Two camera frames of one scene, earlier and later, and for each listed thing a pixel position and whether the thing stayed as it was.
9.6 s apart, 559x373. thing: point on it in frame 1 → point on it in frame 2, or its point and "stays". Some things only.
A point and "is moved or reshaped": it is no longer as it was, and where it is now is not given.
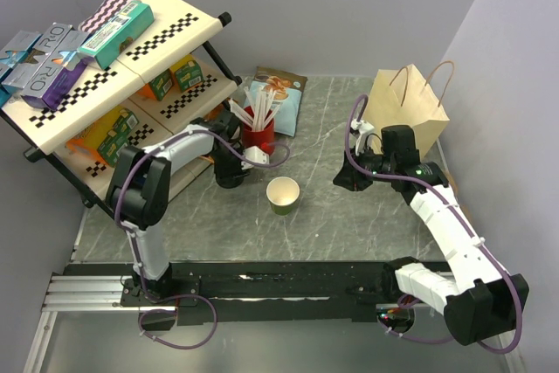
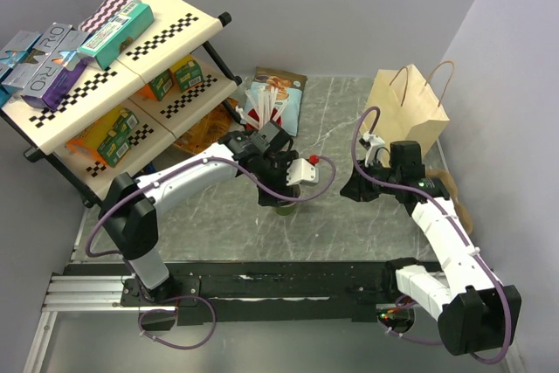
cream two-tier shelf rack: (177, 79) stays
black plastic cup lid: (230, 179) is moved or reshaped
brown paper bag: (398, 96) stays
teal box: (117, 32) stays
